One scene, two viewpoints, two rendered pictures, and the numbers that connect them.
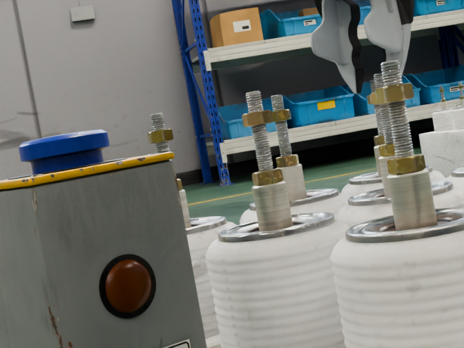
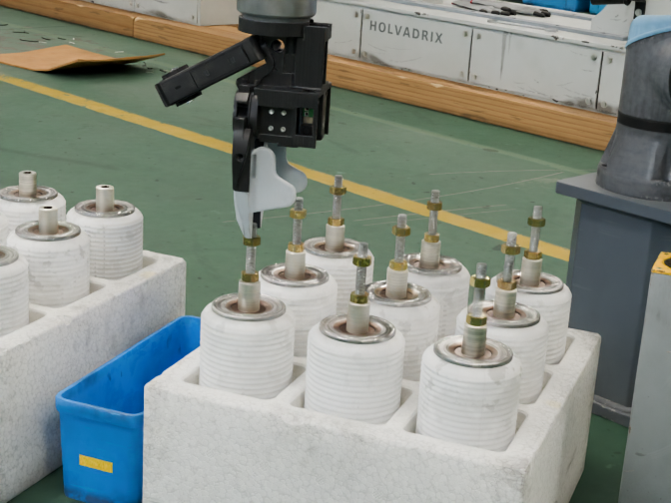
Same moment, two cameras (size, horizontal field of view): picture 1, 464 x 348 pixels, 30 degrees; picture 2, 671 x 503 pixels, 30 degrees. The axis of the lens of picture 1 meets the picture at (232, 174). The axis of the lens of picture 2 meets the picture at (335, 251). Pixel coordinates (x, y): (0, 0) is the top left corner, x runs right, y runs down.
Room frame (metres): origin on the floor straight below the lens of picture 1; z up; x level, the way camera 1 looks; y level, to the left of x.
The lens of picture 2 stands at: (1.37, 0.90, 0.69)
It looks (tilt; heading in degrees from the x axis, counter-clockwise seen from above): 17 degrees down; 237
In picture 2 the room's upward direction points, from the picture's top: 4 degrees clockwise
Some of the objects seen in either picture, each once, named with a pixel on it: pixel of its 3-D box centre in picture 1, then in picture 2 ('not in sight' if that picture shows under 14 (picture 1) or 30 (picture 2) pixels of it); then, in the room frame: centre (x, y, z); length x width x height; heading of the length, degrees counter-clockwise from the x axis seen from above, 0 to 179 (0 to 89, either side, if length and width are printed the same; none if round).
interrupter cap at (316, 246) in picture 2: not in sight; (334, 248); (0.60, -0.28, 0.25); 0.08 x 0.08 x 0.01
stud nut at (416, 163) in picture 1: (406, 164); (532, 253); (0.46, -0.09, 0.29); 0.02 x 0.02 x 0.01; 78
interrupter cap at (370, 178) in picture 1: (390, 176); (249, 307); (0.79, -0.14, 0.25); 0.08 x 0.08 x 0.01
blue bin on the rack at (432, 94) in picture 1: (438, 85); not in sight; (5.58, -1.41, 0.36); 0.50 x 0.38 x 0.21; 13
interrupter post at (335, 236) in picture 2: not in sight; (335, 238); (0.60, -0.28, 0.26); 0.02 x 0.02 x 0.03
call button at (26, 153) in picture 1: (66, 157); not in sight; (0.39, 0.07, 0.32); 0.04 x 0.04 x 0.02
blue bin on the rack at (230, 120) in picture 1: (246, 119); not in sight; (5.31, -0.14, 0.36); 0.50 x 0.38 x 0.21; 12
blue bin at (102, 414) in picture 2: not in sight; (162, 407); (0.79, -0.34, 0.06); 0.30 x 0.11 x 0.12; 36
